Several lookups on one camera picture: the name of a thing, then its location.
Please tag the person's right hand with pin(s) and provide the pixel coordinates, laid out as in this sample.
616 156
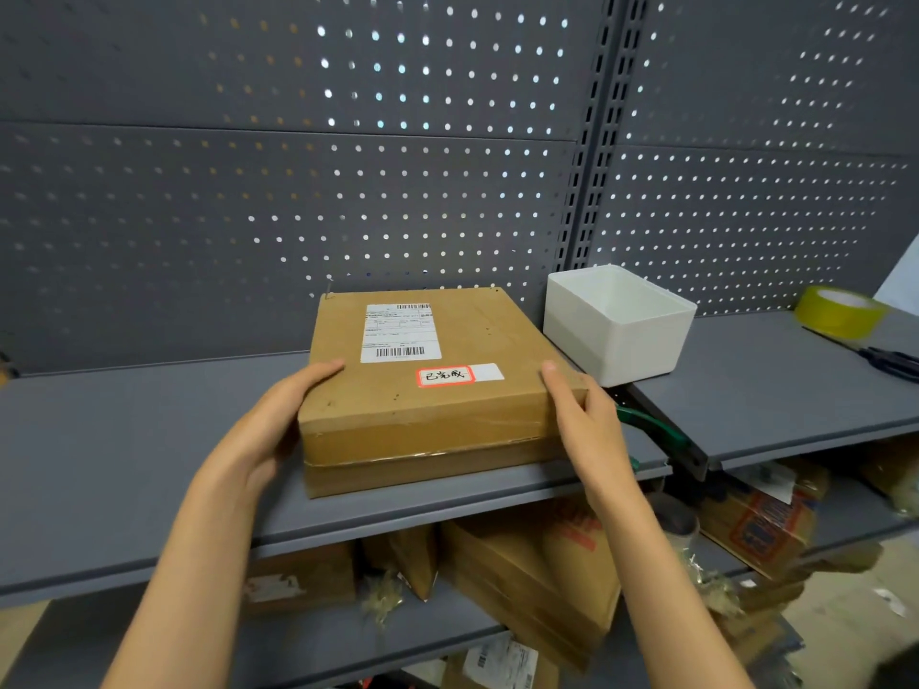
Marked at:
596 452

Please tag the person's left hand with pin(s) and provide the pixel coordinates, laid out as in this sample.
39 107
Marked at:
266 437

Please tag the white plastic bin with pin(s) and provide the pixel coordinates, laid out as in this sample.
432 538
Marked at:
610 351

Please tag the brown cardboard box white labels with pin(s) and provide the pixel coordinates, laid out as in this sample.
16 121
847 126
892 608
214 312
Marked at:
431 423

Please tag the yellow tape roll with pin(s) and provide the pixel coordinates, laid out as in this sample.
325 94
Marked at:
836 319

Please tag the black scissors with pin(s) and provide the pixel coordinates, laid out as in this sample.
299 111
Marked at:
894 362

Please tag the person's right forearm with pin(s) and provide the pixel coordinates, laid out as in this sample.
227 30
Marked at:
668 609

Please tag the person's left forearm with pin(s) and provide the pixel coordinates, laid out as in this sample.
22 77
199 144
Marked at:
187 588

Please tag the white tape roll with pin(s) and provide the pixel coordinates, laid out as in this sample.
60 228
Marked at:
675 520

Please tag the cardboard box red lettering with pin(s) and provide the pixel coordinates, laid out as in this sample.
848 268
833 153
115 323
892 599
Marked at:
517 566

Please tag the cardboard box torn white sticker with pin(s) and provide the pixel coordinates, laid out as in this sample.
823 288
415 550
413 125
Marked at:
309 577

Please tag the cardboard box red blue print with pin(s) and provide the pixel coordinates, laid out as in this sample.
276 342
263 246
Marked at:
768 523

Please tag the cardboard box barcode label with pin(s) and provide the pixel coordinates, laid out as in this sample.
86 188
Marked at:
495 667

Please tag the grey metal shelf board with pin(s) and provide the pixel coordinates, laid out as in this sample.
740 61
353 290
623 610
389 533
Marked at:
754 394
323 638
854 516
108 459

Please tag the crumpled clear plastic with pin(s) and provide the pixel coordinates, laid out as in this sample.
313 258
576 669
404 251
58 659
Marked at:
714 588

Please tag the grey perforated back panel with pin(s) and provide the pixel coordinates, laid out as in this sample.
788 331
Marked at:
287 208
775 172

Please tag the white paper scrap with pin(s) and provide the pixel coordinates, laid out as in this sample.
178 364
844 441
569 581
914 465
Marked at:
892 602

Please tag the black plastic crate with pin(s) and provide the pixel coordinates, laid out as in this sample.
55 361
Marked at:
897 670

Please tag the grey slotted upright post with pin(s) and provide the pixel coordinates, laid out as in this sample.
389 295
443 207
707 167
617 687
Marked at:
603 136

